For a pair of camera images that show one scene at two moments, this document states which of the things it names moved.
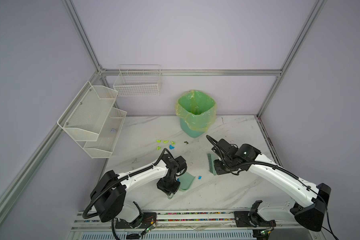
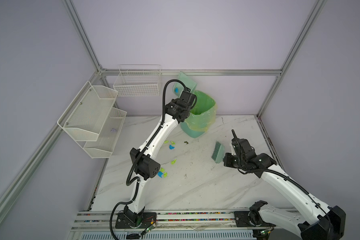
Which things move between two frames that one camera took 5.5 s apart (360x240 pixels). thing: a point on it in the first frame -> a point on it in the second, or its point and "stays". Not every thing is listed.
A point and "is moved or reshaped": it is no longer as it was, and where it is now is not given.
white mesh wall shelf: (92, 119) stays
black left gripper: (173, 190) -> (173, 102)
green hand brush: (211, 159) is moved or reshaped
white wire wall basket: (138, 80) stays
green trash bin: (189, 131) stays
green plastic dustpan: (186, 180) -> (179, 87)
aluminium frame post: (76, 21) stays
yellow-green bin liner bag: (196, 109) stays
